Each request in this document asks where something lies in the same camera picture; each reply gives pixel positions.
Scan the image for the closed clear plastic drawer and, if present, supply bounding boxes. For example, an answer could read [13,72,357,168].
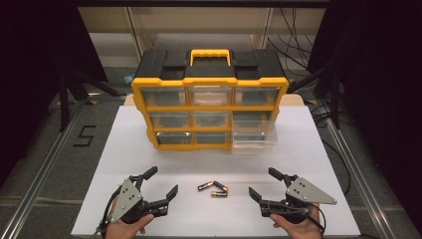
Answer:
[234,87,281,107]
[194,131,230,145]
[141,87,187,108]
[188,86,233,107]
[155,131,193,145]
[148,112,190,129]
[191,111,231,128]

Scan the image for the black metal stand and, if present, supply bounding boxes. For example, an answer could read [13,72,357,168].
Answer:
[57,68,124,133]
[288,61,343,130]

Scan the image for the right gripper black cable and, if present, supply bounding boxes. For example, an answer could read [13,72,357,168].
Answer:
[268,201,327,235]

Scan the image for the hanging black cables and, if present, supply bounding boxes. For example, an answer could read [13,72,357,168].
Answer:
[266,7,317,72]

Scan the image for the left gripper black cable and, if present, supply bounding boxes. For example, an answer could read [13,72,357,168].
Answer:
[96,185,122,238]

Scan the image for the aluminium floor rail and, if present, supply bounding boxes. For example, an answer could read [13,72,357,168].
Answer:
[0,99,86,239]
[322,116,397,239]

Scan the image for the beige shelf unit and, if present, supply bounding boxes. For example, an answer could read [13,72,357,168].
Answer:
[77,6,327,69]

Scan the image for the clear plastic drawer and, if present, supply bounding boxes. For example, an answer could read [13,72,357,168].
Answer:
[188,86,233,107]
[141,87,187,108]
[234,87,281,107]
[148,112,190,129]
[155,131,193,145]
[231,119,279,155]
[191,111,231,128]
[194,131,230,145]

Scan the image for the white table sheet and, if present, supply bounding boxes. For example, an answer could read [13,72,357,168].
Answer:
[70,105,362,237]

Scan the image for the dark curtain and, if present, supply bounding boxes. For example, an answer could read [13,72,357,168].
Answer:
[307,0,422,235]
[0,0,108,188]

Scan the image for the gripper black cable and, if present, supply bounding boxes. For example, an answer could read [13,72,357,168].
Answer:
[268,201,327,235]
[96,185,122,238]

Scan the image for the yellow carry handle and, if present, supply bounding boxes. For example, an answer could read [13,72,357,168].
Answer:
[189,49,232,67]

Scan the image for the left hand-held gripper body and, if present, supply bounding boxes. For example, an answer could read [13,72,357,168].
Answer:
[106,175,157,225]

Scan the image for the person's left hand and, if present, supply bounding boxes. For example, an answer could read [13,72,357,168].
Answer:
[105,195,155,239]

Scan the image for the yellow and black drawer organizer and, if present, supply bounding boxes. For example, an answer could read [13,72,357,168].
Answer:
[130,49,290,152]

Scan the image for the person's right hand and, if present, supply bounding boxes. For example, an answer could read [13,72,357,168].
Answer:
[269,202,324,239]

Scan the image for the black floor cables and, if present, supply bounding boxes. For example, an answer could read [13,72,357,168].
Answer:
[310,101,353,197]

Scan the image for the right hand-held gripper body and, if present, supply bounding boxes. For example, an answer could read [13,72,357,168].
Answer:
[265,173,338,224]

